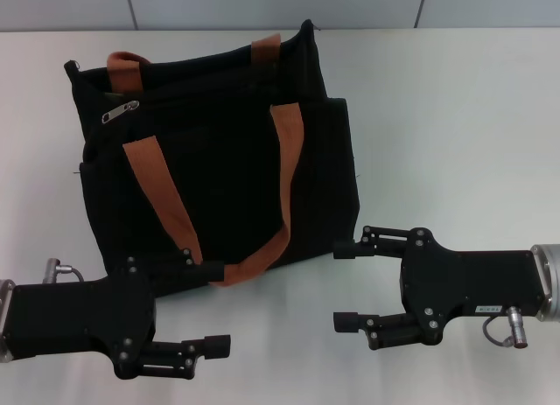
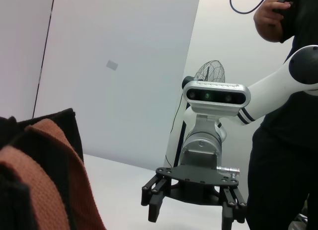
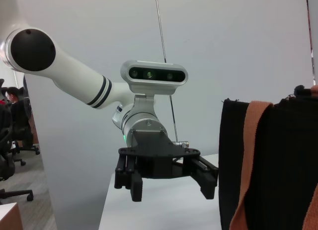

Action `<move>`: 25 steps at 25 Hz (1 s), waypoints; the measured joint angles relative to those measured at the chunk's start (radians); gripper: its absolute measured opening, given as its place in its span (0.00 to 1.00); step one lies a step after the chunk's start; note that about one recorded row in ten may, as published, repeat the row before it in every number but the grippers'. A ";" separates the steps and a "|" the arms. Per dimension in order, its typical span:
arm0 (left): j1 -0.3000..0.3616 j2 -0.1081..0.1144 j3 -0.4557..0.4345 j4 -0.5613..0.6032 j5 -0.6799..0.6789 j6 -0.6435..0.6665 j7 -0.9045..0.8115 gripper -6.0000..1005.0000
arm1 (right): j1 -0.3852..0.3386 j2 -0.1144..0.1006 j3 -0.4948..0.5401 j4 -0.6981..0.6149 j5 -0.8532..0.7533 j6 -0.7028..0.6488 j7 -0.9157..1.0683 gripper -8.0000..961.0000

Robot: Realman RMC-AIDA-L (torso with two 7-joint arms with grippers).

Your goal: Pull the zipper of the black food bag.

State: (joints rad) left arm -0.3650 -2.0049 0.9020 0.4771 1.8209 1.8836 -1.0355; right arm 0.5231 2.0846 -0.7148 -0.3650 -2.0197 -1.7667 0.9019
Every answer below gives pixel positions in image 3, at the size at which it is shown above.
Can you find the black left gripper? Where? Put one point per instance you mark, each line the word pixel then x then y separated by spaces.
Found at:
pixel 159 160

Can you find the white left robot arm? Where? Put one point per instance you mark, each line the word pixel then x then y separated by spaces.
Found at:
pixel 74 78

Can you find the seated person in black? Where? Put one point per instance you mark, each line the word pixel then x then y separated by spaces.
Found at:
pixel 17 108

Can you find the brown wooden desk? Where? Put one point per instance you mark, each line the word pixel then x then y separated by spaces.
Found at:
pixel 8 217

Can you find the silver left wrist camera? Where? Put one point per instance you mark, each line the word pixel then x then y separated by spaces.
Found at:
pixel 154 74

